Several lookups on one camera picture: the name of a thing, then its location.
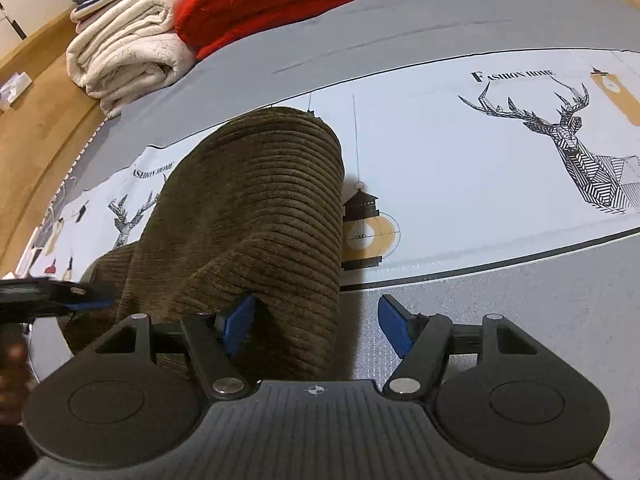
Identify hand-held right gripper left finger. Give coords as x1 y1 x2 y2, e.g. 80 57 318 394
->
95 294 261 401

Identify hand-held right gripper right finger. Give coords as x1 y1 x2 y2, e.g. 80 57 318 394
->
377 294 543 401

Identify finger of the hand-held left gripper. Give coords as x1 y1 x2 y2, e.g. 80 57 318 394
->
30 298 117 319
0 276 87 302

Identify dark olive corduroy pants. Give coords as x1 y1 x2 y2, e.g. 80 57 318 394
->
60 106 346 383

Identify person's left hand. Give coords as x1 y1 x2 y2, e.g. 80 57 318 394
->
0 342 29 427

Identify small white object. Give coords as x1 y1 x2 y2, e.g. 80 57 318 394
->
0 72 33 111

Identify cream folded blanket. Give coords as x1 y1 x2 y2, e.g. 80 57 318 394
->
66 0 196 120

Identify red folded blanket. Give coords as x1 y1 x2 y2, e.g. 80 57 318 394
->
175 0 377 61

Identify wooden bed frame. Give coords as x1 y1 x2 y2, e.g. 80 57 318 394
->
0 7 108 281

